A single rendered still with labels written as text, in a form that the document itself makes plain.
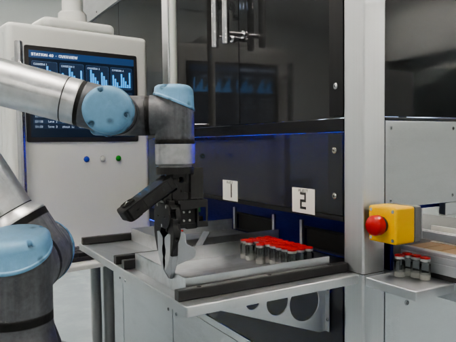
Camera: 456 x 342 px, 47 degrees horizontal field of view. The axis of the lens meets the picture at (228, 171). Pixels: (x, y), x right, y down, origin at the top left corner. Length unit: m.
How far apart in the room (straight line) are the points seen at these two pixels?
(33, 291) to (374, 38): 0.80
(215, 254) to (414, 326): 0.48
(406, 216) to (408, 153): 0.19
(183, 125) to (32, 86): 0.27
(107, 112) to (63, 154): 1.02
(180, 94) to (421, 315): 0.74
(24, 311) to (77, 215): 1.00
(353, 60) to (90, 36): 1.04
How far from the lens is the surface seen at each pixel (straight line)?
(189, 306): 0.93
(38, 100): 0.87
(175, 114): 0.96
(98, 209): 1.89
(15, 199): 1.02
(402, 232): 1.06
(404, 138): 1.19
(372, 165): 1.12
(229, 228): 1.69
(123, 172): 1.92
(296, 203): 1.28
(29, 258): 0.87
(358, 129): 1.11
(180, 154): 0.96
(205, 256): 1.27
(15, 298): 0.88
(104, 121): 0.82
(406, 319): 1.27
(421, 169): 1.24
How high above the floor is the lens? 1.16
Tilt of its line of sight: 3 degrees down
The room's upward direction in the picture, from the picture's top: 1 degrees counter-clockwise
